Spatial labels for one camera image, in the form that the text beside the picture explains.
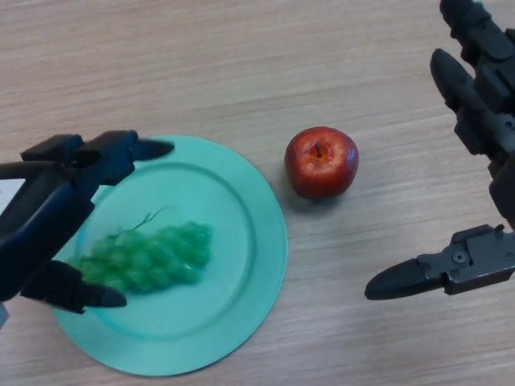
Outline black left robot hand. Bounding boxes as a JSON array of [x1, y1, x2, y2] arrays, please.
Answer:
[[0, 129, 176, 315]]

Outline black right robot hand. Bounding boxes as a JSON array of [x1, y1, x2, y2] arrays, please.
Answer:
[[365, 0, 515, 302]]

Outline green grape bunch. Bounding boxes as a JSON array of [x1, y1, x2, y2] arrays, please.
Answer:
[[70, 204, 214, 295]]

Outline green round plate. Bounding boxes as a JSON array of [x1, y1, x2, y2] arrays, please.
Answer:
[[51, 135, 289, 377]]

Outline red apple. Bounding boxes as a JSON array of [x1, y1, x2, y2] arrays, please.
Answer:
[[284, 126, 360, 200]]

